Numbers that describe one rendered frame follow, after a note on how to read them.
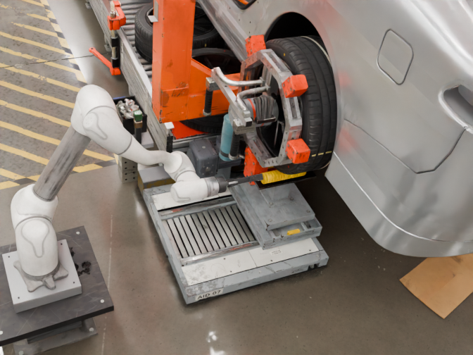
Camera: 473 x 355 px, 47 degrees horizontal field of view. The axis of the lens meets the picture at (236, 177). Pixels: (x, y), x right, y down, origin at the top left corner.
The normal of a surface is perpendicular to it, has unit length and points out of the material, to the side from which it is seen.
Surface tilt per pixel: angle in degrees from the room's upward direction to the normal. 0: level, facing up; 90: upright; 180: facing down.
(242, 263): 0
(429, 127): 90
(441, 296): 2
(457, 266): 3
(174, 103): 90
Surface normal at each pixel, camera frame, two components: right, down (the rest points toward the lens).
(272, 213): 0.12, -0.72
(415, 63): -0.92, 0.18
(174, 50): 0.39, 0.66
